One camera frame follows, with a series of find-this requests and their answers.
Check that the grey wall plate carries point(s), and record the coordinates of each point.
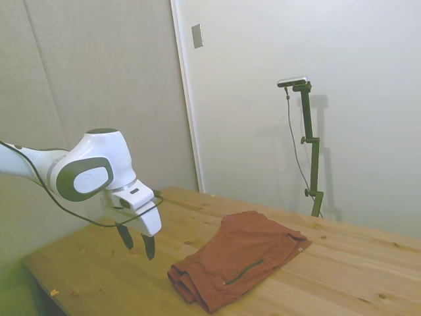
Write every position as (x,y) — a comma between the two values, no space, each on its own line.
(197,36)

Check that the rust red shorts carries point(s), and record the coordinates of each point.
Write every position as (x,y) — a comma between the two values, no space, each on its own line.
(237,256)

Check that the dark green camera stand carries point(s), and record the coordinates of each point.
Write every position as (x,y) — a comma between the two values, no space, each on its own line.
(309,125)

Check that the grey exterior camera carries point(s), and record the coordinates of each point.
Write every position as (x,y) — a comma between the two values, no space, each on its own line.
(292,81)

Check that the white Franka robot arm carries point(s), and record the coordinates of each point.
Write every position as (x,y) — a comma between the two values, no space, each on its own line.
(92,154)

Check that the torn orange tape scrap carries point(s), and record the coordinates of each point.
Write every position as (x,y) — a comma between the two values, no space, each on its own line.
(54,292)

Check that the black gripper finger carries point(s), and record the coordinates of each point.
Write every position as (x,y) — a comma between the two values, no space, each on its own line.
(126,237)
(149,247)

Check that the white door trim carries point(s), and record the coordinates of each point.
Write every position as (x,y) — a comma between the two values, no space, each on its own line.
(189,98)

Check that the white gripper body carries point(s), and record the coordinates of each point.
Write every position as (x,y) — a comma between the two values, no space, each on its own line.
(148,222)

